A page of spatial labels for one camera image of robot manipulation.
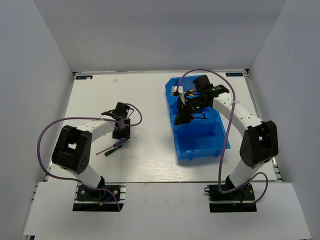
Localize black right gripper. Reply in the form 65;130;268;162
174;96;209;126

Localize blue handled screwdriver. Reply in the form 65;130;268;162
96;140;130;155

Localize long dark hex key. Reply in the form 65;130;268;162
193;111;207;120

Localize black green precision screwdriver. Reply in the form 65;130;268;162
104;145;123;157

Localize yellow handled pliers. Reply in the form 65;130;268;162
184;89;200;97

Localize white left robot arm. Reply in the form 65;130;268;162
51;102;131;200

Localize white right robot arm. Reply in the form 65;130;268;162
171;75;279;200

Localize blue plastic divided bin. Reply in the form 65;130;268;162
165;75;227;161

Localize right corner label sticker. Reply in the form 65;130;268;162
225;72;244;77

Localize corner label sticker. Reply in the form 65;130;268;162
75;75;93;80
225;72;244;77

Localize left corner label sticker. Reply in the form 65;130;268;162
75;75;93;80

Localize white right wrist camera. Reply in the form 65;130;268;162
170;85;184;97

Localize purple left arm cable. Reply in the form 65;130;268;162
36;103;143;211

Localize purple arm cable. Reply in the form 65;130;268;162
36;103;143;211
177;69;270;206

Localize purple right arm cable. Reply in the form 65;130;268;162
177;69;270;206

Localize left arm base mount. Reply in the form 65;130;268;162
72;183;126;212

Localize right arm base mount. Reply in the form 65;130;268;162
203;184;257;213

